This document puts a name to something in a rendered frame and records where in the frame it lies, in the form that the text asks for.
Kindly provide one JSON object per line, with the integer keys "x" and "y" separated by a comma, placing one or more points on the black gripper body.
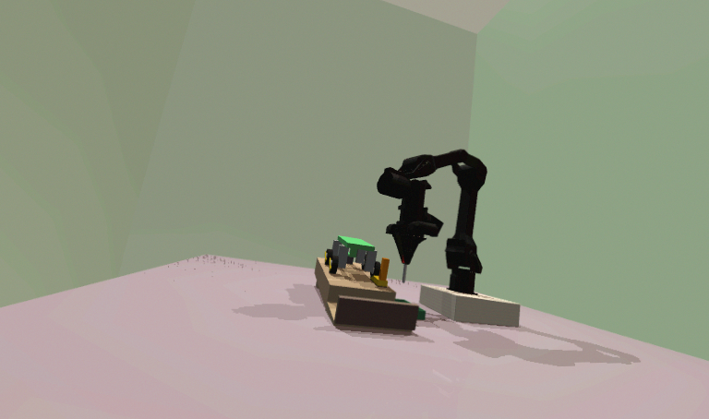
{"x": 410, "y": 221}

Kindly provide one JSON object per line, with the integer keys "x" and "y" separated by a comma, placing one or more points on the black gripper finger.
{"x": 397, "y": 239}
{"x": 409, "y": 245}

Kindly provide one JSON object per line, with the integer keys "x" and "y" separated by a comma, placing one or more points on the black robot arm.
{"x": 461, "y": 248}

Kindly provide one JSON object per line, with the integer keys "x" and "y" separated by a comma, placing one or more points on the yellow wheel chock with orange handle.
{"x": 381, "y": 280}

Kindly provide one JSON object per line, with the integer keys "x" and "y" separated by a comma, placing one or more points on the green tray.
{"x": 421, "y": 313}

